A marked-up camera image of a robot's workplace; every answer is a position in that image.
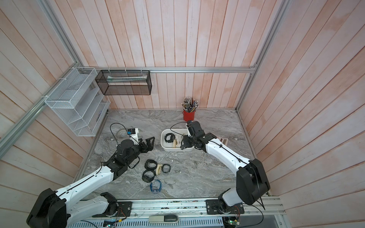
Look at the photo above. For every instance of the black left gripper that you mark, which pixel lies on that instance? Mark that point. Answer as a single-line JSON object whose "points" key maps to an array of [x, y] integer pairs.
{"points": [[150, 147]]}

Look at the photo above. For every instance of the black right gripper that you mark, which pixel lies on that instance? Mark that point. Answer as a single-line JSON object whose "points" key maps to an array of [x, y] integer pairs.
{"points": [[186, 141]]}

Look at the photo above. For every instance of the rose gold small watch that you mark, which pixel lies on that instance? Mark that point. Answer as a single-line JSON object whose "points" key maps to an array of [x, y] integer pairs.
{"points": [[178, 140]]}

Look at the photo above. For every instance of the black watch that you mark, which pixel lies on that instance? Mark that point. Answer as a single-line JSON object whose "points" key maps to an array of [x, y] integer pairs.
{"points": [[169, 137], [150, 165], [148, 175]]}

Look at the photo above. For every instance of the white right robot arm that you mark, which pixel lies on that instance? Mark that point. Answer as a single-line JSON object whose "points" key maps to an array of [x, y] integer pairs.
{"points": [[251, 179]]}

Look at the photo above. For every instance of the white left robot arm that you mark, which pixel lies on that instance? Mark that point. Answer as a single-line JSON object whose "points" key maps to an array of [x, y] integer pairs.
{"points": [[65, 206]]}

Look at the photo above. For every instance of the white storage box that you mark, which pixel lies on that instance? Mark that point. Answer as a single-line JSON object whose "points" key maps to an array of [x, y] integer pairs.
{"points": [[169, 146]]}

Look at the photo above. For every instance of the blue transparent watch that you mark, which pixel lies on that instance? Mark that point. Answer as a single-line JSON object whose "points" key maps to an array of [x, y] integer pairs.
{"points": [[155, 186]]}

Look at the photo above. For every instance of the red pen cup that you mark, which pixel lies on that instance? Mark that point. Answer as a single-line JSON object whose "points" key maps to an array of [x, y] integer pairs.
{"points": [[188, 116]]}

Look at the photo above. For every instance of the clear tape roll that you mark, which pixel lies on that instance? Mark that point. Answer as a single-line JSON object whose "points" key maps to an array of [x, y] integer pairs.
{"points": [[121, 134]]}

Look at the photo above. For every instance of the black square smartwatch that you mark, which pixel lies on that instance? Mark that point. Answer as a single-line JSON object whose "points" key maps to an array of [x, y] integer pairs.
{"points": [[166, 168]]}

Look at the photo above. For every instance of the pens in cup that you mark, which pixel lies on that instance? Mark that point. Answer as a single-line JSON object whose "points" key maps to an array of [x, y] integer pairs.
{"points": [[189, 104]]}

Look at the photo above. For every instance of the black mesh basket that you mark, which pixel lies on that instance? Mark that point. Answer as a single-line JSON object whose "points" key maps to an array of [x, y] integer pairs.
{"points": [[124, 82]]}

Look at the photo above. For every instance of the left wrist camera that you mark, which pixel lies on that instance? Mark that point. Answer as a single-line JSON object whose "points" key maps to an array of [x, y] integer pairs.
{"points": [[133, 135]]}

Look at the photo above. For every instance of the beige strap watch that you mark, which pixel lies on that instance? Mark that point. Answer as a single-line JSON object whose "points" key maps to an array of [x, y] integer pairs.
{"points": [[159, 169]]}

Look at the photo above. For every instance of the white wire mesh shelf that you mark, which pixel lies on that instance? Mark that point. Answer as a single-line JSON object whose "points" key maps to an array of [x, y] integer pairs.
{"points": [[79, 105]]}

